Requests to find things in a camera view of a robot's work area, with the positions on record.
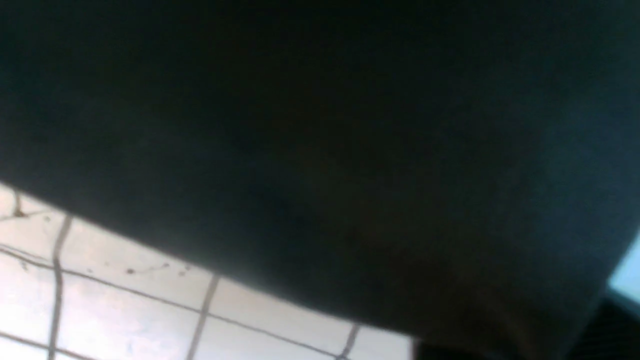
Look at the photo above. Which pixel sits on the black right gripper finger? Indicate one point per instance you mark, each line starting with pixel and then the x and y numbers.
pixel 612 334

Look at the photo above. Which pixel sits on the gray long-sleeve top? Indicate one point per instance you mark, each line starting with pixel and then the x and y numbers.
pixel 465 172

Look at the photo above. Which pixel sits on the white grid paper mat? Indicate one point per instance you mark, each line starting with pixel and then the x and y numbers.
pixel 72 291

